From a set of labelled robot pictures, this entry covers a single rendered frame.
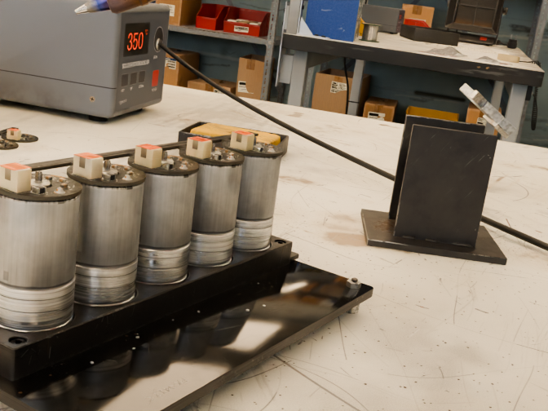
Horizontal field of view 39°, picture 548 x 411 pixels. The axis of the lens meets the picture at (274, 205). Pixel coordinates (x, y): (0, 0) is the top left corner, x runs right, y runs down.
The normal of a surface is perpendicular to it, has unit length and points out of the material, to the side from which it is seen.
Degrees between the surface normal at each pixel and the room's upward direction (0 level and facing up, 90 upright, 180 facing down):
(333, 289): 0
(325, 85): 92
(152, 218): 90
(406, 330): 0
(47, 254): 90
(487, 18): 80
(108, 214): 90
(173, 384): 0
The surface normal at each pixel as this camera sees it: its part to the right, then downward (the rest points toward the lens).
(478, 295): 0.13, -0.95
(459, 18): -0.35, 0.04
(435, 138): -0.06, 0.26
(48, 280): 0.56, 0.29
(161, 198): 0.16, 0.29
